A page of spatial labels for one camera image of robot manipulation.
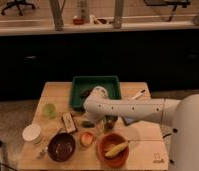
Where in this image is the purple bowl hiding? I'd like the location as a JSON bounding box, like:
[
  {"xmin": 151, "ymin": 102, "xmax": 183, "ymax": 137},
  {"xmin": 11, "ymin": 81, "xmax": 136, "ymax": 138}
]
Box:
[{"xmin": 48, "ymin": 133, "xmax": 76, "ymax": 162}]

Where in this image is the green pepper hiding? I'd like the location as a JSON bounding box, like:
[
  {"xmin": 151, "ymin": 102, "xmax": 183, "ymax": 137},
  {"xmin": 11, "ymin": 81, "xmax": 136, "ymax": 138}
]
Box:
[{"xmin": 82, "ymin": 121, "xmax": 95, "ymax": 128}]

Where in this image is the green plastic tray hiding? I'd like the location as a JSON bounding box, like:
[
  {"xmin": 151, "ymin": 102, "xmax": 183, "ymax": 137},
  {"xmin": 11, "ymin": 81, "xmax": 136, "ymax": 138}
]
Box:
[{"xmin": 69, "ymin": 76, "xmax": 121, "ymax": 111}]

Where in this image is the red white object on shelf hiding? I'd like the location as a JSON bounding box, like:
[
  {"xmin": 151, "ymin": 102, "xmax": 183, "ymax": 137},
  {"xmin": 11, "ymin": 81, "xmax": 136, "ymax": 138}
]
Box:
[{"xmin": 76, "ymin": 0, "xmax": 90, "ymax": 23}]

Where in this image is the blue sponge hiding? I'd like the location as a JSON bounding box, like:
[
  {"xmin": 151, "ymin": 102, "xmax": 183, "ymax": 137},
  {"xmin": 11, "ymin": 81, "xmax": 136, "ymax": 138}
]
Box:
[{"xmin": 122, "ymin": 117, "xmax": 135, "ymax": 126}]

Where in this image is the brown clump in tray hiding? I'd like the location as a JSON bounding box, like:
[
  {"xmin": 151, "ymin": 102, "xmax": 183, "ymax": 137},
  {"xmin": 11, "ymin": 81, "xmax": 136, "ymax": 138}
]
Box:
[{"xmin": 80, "ymin": 88, "xmax": 93, "ymax": 98}]

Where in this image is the brown wooden block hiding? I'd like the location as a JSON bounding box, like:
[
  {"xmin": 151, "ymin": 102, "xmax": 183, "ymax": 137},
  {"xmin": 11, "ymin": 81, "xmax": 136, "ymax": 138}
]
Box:
[{"xmin": 62, "ymin": 113, "xmax": 77, "ymax": 133}]

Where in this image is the small metal cup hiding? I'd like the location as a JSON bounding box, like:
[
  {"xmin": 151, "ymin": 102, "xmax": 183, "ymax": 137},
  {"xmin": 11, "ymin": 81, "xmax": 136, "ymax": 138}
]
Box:
[{"xmin": 104, "ymin": 116, "xmax": 118, "ymax": 131}]

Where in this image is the black office chair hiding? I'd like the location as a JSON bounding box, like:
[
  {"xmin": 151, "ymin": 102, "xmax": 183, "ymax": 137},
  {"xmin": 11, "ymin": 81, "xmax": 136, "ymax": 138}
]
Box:
[{"xmin": 1, "ymin": 0, "xmax": 36, "ymax": 16}]

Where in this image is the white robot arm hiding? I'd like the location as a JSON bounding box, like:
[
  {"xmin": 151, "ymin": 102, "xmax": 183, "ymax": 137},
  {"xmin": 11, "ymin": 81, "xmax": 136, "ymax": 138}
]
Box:
[{"xmin": 83, "ymin": 86, "xmax": 199, "ymax": 171}]

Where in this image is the white round container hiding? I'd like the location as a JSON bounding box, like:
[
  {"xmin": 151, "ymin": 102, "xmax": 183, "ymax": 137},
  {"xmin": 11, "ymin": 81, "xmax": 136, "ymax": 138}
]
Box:
[{"xmin": 22, "ymin": 124, "xmax": 42, "ymax": 144}]

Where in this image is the orange peach toy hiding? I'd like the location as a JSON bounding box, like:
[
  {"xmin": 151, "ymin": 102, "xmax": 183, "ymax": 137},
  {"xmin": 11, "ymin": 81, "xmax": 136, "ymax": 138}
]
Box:
[{"xmin": 80, "ymin": 132, "xmax": 94, "ymax": 147}]

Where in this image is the yellow corn cob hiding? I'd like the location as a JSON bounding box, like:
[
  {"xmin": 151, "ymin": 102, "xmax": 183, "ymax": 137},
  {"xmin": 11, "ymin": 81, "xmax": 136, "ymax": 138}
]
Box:
[{"xmin": 105, "ymin": 141, "xmax": 129, "ymax": 158}]

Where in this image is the orange bowl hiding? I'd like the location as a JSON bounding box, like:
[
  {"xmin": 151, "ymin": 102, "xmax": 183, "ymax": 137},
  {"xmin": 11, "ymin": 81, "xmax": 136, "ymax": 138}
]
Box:
[{"xmin": 96, "ymin": 133, "xmax": 129, "ymax": 169}]

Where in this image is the light green cup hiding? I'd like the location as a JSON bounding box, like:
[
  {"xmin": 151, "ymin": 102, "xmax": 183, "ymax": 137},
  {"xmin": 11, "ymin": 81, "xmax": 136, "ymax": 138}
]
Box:
[{"xmin": 42, "ymin": 103, "xmax": 56, "ymax": 119}]

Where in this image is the small metal utensil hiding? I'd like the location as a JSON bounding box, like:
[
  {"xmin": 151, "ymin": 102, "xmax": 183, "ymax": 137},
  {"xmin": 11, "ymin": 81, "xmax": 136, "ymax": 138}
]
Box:
[{"xmin": 37, "ymin": 145, "xmax": 48, "ymax": 159}]

